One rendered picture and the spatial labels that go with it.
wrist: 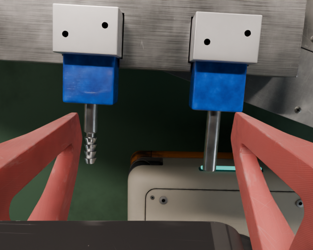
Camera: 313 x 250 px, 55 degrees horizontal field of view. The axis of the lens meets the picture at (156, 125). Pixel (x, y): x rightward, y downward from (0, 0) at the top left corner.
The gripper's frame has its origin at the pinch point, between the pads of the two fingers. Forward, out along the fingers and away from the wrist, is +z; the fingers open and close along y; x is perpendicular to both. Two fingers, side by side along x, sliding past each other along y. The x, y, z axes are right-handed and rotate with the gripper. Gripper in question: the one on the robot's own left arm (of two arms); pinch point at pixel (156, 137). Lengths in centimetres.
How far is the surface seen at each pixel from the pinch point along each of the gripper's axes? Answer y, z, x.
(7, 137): 57, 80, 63
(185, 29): -2.4, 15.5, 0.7
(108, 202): 19, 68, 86
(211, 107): -4.6, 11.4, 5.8
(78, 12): 5.9, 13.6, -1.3
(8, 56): 12.7, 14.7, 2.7
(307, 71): -15.6, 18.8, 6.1
